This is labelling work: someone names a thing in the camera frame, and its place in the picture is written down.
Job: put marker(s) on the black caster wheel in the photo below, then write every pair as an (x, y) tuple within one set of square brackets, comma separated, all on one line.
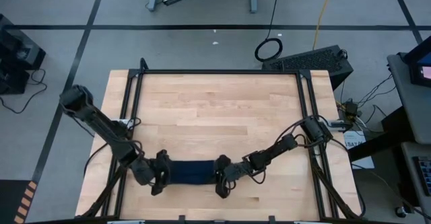
[(400, 212)]

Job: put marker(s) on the black keyboard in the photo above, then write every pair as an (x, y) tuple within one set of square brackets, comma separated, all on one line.
[(425, 175)]

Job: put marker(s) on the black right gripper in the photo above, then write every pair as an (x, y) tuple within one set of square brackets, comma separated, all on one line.
[(235, 173)]

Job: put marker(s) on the black screen device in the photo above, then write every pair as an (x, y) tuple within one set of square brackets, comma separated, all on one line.
[(421, 72)]

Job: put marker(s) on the white labelled box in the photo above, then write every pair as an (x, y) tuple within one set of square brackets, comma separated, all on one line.
[(360, 156)]

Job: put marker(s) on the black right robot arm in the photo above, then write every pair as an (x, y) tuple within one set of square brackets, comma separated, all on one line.
[(279, 146)]

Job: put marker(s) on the black mat orange stripes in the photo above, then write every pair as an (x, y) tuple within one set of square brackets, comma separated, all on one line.
[(10, 200)]

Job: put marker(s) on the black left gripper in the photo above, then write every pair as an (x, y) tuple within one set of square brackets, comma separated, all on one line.
[(162, 172)]

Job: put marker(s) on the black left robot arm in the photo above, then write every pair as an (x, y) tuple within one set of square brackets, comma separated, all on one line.
[(101, 126)]

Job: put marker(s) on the navy blue towel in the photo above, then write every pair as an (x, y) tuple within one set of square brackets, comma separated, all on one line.
[(192, 172)]

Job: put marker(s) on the black power adapter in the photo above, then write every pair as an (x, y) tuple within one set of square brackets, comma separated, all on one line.
[(351, 109)]

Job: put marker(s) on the grey side desk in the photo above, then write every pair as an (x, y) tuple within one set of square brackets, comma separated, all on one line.
[(410, 109)]

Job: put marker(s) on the black equipment stack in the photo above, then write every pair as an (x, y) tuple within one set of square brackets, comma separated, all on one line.
[(17, 49)]

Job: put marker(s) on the black metal table frame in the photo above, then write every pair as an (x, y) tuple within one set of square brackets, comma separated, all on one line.
[(219, 71)]

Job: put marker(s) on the black perforated computer tower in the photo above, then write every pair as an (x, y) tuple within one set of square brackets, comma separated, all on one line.
[(309, 61)]

